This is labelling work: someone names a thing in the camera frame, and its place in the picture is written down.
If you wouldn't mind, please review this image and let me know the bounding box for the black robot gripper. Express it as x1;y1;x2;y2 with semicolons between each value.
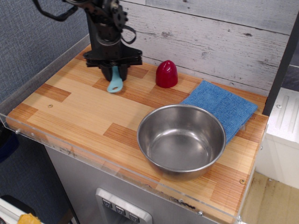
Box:
83;38;142;82

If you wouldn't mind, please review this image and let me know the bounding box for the red egg-shaped plastic object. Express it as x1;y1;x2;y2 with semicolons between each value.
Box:
156;60;178;88

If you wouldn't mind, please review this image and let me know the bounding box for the light blue dish brush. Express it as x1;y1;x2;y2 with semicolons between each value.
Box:
107;66;123;93

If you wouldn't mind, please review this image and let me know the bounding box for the dark grey right post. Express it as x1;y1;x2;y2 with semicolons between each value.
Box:
262;15;299;116

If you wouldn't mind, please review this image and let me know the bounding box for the blue microfiber cloth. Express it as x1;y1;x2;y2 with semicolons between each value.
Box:
181;81;258;143

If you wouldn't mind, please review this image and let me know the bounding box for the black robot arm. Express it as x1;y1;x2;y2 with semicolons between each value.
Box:
67;0;142;81

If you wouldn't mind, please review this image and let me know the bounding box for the clear acrylic table guard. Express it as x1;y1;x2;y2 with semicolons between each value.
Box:
0;37;268;224

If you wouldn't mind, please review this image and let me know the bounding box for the yellow and black object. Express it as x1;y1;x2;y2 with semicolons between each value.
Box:
17;213;42;224

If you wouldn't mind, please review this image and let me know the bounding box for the silver button panel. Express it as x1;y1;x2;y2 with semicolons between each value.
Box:
95;188;153;224

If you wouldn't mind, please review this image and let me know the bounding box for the grey metal cabinet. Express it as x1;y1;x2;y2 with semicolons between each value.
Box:
45;146;218;224

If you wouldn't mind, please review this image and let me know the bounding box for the dark grey vertical post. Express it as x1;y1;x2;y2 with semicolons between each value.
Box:
85;10;98;50

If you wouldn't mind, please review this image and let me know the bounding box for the white ribbed appliance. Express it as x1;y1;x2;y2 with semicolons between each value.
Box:
256;88;299;188

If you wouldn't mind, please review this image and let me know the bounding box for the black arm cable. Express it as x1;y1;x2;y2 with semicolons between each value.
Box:
32;0;79;22

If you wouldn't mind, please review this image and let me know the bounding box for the stainless steel bowl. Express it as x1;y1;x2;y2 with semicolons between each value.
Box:
137;104;226;180

